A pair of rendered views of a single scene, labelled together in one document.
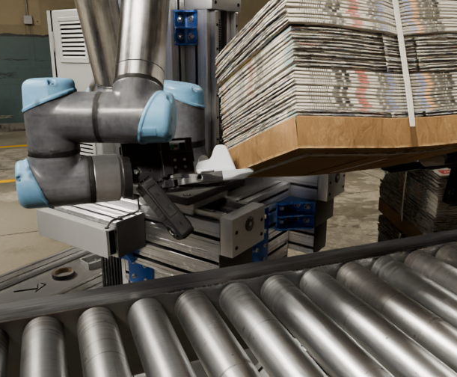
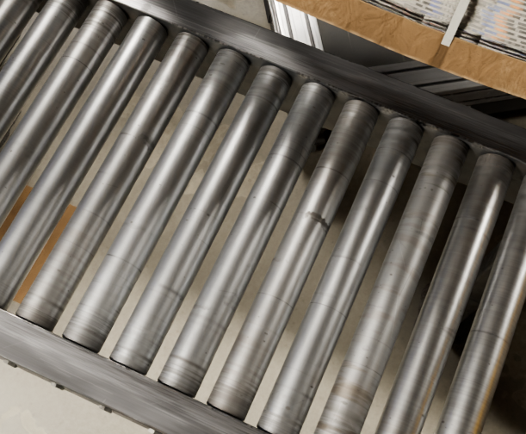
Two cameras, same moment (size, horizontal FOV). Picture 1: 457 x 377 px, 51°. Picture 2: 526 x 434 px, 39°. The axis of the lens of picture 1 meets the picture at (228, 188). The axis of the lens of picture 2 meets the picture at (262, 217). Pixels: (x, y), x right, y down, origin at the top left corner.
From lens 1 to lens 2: 74 cm
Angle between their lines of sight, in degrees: 59
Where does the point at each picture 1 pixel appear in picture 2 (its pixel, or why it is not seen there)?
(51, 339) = (56, 17)
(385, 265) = (392, 131)
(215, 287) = (216, 43)
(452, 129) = (508, 76)
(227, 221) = not seen: outside the picture
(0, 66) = not seen: outside the picture
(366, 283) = (336, 136)
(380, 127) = (393, 26)
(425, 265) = (431, 160)
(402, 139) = (420, 52)
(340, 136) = (331, 11)
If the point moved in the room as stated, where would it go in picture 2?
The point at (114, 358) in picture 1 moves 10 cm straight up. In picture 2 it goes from (72, 68) to (55, 24)
